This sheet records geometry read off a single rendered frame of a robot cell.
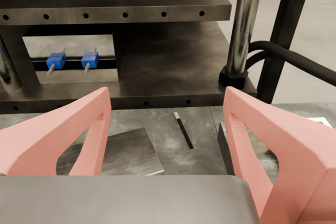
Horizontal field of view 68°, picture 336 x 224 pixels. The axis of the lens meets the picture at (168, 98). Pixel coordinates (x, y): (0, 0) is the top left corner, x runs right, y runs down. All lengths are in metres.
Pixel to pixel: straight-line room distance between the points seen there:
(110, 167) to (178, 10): 0.51
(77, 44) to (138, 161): 0.49
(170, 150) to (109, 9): 0.44
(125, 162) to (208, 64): 0.62
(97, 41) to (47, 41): 0.15
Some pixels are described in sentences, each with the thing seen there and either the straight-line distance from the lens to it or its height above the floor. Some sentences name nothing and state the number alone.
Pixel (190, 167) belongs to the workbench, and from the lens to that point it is 0.59.
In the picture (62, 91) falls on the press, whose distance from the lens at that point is 0.90.
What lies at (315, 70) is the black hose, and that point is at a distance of 0.80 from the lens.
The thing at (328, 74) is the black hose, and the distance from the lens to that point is 0.81.
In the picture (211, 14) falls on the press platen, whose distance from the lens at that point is 0.80.
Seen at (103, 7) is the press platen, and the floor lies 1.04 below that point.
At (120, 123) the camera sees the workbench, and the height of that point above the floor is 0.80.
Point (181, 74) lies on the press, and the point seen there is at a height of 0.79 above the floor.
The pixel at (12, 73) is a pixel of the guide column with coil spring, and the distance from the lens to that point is 0.94.
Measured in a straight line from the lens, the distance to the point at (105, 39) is 0.82.
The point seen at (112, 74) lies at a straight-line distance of 0.87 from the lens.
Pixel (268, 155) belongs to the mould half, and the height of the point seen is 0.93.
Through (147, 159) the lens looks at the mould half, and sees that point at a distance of 0.46.
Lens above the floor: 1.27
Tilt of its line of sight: 38 degrees down
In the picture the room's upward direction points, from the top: straight up
